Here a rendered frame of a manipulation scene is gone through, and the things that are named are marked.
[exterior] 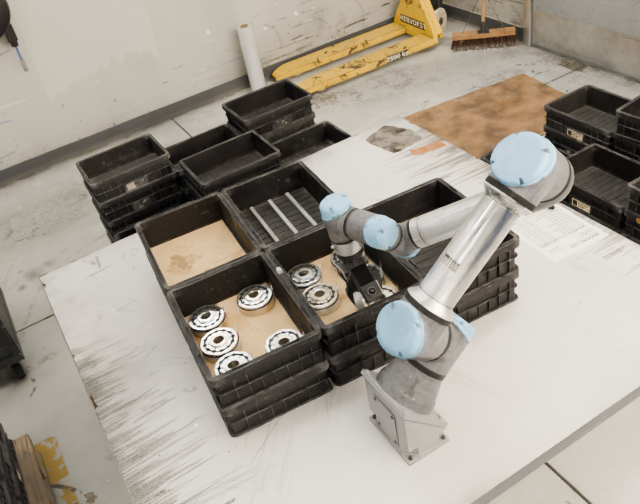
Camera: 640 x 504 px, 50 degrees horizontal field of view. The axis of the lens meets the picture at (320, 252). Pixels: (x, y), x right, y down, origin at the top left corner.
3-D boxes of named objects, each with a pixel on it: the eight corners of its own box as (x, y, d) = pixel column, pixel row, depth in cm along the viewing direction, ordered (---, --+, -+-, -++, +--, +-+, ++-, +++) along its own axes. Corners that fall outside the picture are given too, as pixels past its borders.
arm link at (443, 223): (579, 157, 152) (393, 228, 178) (563, 141, 143) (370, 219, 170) (593, 204, 148) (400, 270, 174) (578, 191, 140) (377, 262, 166)
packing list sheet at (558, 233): (613, 233, 214) (613, 231, 213) (558, 265, 206) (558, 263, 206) (535, 191, 238) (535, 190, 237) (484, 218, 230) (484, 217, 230)
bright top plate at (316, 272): (327, 277, 195) (326, 276, 195) (295, 292, 193) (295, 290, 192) (311, 260, 203) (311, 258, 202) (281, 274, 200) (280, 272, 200)
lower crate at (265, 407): (337, 392, 182) (330, 361, 175) (233, 443, 174) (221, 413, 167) (279, 308, 212) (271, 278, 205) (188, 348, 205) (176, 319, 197)
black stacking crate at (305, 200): (358, 243, 213) (353, 213, 206) (272, 280, 206) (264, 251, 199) (306, 188, 243) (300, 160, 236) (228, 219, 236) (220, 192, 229)
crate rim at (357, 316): (427, 289, 177) (427, 282, 176) (324, 337, 169) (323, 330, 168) (355, 218, 207) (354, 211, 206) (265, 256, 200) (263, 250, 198)
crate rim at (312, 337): (324, 337, 169) (323, 330, 168) (212, 390, 162) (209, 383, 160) (265, 256, 200) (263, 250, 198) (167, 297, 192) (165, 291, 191)
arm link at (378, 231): (411, 226, 162) (375, 214, 169) (386, 214, 153) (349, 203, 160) (400, 257, 162) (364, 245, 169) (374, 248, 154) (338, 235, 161)
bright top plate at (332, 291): (344, 299, 187) (343, 297, 186) (310, 314, 184) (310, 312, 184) (328, 279, 194) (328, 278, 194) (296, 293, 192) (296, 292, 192)
